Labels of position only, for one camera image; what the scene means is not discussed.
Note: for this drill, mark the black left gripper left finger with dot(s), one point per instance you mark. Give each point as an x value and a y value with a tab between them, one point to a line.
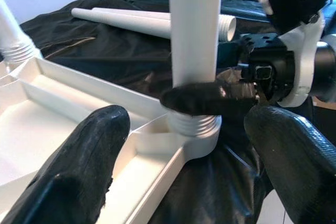
71	176

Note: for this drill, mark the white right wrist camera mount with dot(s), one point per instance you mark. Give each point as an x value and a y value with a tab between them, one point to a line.
305	58

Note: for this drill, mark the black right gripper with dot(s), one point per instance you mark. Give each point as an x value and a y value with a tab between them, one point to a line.
273	72

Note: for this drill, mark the white plastic children table top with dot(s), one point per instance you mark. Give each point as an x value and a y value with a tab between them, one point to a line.
39	129

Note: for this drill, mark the black shiny table cloth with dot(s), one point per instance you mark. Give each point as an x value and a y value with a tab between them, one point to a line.
105	58

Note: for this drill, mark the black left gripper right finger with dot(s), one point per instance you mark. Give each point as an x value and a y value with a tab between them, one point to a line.
296	166

